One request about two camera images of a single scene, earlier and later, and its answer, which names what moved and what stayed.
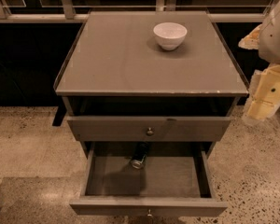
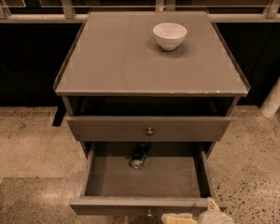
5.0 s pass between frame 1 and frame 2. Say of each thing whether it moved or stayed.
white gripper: moved
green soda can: stayed
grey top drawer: stayed
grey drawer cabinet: stayed
